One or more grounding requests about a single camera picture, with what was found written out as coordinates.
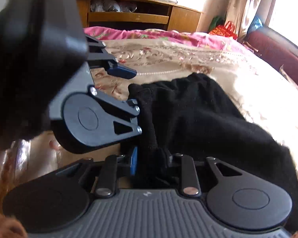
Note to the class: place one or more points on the floral satin bedspread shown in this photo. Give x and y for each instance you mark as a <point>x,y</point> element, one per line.
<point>264,95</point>

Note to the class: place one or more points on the wooden TV cabinet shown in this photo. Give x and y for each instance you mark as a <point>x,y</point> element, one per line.
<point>148,14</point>

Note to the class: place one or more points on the blue bag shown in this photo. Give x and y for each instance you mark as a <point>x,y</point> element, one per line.
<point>255,24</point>

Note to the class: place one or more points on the beige curtain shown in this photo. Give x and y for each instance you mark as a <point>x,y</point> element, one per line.
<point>242,12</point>

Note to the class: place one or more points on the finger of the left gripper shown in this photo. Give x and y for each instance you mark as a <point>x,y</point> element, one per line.
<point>133,103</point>
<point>99,57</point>

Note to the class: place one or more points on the red gift bag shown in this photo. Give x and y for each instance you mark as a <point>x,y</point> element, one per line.
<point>227,30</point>

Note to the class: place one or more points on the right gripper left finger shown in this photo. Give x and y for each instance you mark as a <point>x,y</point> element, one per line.
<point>100,178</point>

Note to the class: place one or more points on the maroon bed headboard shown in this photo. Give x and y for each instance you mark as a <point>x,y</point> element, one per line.
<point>275,50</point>

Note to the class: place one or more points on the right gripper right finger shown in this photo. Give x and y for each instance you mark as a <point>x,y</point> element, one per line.
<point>197,178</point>

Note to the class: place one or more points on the black pants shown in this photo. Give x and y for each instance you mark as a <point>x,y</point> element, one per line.
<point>195,117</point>

